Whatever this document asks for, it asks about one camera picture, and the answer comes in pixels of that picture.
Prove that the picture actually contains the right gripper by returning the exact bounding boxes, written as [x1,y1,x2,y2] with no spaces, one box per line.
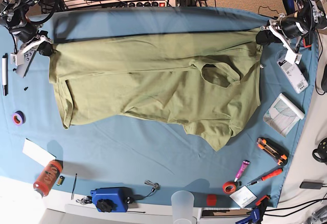
[10,34,54,65]

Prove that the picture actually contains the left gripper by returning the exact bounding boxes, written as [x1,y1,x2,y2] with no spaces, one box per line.
[255,13,303,64]

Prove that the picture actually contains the olive green t-shirt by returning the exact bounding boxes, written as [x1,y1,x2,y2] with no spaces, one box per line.
[49,29,262,150]

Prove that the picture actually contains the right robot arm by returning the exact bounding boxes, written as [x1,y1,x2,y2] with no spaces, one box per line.
[1,0,59,66]

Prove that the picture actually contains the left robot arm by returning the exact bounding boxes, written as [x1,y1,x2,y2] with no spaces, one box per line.
[256,0,326,64]

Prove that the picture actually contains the grey remote control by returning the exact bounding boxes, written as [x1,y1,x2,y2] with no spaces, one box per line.
[16,50,36,78]

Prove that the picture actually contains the white marker pen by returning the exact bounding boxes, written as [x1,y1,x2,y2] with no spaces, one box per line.
[2,53,8,96]

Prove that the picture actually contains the orange black clamp tool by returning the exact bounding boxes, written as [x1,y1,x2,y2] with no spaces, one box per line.
[302,32,313,48]

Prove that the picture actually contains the purple tape roll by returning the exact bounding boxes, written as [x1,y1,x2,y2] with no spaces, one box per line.
[12,110,26,126]

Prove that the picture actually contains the white patterned notebook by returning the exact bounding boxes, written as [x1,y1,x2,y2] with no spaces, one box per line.
[263,93,305,137]

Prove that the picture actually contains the white paper card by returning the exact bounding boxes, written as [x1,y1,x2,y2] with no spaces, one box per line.
[22,139,56,167]

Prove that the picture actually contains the orange utility knife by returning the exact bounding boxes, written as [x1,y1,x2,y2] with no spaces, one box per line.
[256,138,288,167]

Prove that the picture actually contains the pink glue tube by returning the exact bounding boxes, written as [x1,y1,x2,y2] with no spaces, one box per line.
[234,160,250,182]

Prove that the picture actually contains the orange spray can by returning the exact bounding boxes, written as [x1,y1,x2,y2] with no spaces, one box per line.
[33,160,63,198]

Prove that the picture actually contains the small green battery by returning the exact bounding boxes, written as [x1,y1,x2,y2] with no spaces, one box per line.
[57,175,65,186]

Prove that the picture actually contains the orange screwdriver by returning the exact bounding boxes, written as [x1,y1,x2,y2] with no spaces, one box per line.
[247,168,283,186]

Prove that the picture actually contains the blue table cloth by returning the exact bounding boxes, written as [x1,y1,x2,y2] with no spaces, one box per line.
[1,7,319,207]

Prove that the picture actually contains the black tweezers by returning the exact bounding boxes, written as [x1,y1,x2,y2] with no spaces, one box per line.
[71,173,78,200]

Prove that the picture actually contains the orange tape roll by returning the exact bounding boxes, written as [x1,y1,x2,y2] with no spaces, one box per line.
[222,182,238,194]

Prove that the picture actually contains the white square packet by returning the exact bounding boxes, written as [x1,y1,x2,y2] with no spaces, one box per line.
[230,186,257,208]

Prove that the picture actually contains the blue plastic box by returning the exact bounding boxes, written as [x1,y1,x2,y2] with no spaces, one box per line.
[90,187,134,213]

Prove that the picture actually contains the red plastic block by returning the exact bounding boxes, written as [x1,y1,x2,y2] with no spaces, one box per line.
[206,194,217,207]

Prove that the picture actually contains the metal key clip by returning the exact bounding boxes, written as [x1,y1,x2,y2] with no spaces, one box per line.
[144,180,160,192]

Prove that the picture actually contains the blue bar clamp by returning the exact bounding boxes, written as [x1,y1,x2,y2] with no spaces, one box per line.
[236,195,270,224]

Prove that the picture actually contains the translucent plastic cup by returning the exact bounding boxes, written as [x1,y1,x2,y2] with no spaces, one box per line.
[171,190,194,224]

